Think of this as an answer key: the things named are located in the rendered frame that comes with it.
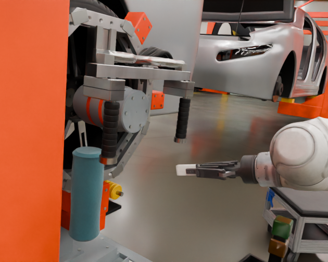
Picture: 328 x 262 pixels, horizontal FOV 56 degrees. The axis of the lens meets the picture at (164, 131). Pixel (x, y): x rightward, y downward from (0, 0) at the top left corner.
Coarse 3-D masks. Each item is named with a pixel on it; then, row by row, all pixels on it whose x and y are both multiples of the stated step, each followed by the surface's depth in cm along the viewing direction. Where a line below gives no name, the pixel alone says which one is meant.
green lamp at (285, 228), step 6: (276, 216) 77; (282, 216) 76; (276, 222) 74; (282, 222) 73; (288, 222) 73; (276, 228) 74; (282, 228) 73; (288, 228) 73; (276, 234) 74; (282, 234) 73; (288, 234) 73
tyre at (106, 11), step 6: (72, 0) 91; (78, 0) 93; (84, 0) 95; (90, 0) 97; (96, 0) 100; (72, 6) 92; (78, 6) 93; (84, 6) 95; (90, 6) 97; (96, 6) 99; (102, 6) 101; (102, 12) 102; (108, 12) 104; (132, 84) 122; (120, 138) 123
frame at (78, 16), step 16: (80, 16) 84; (96, 16) 89; (128, 32) 101; (128, 48) 109; (144, 80) 116; (144, 128) 120; (128, 144) 116; (128, 160) 116; (64, 176) 92; (112, 176) 110
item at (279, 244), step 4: (272, 236) 76; (272, 240) 75; (276, 240) 75; (288, 240) 76; (272, 244) 75; (276, 244) 75; (280, 244) 74; (284, 244) 74; (288, 244) 76; (268, 248) 76; (272, 248) 75; (276, 248) 75; (280, 248) 74; (284, 248) 74; (272, 252) 75; (276, 252) 75; (280, 252) 74; (284, 252) 74; (280, 256) 74; (284, 256) 74
